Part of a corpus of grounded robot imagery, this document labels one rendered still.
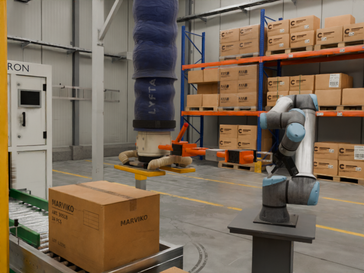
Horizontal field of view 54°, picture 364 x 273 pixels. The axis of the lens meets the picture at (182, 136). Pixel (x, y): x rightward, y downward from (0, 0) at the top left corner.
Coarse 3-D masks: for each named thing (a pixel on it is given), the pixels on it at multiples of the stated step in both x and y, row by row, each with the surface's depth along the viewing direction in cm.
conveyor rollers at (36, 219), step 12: (12, 204) 345; (24, 204) 344; (12, 216) 302; (24, 216) 307; (36, 216) 306; (48, 216) 305; (36, 228) 271; (48, 228) 276; (24, 240) 245; (48, 240) 248; (48, 252) 229; (72, 264) 211
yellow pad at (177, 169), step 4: (176, 164) 188; (160, 168) 192; (164, 168) 190; (168, 168) 187; (172, 168) 184; (176, 168) 182; (180, 168) 182; (184, 168) 183; (188, 168) 183; (192, 168) 184; (176, 172) 182; (180, 172) 179; (184, 172) 180; (188, 172) 182
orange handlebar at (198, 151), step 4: (172, 140) 218; (160, 148) 179; (164, 148) 177; (168, 148) 174; (188, 148) 163; (192, 148) 160; (196, 148) 158; (200, 148) 158; (204, 148) 159; (208, 148) 160; (188, 152) 162; (192, 152) 160; (196, 152) 158; (200, 152) 156; (204, 152) 154; (220, 152) 147; (224, 152) 146; (220, 156) 146; (224, 156) 144; (244, 156) 137; (248, 156) 137; (252, 156) 138
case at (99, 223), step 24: (48, 192) 225; (72, 192) 212; (96, 192) 214; (120, 192) 215; (144, 192) 216; (72, 216) 206; (96, 216) 189; (120, 216) 193; (144, 216) 205; (72, 240) 207; (96, 240) 190; (120, 240) 194; (144, 240) 206; (96, 264) 190; (120, 264) 194
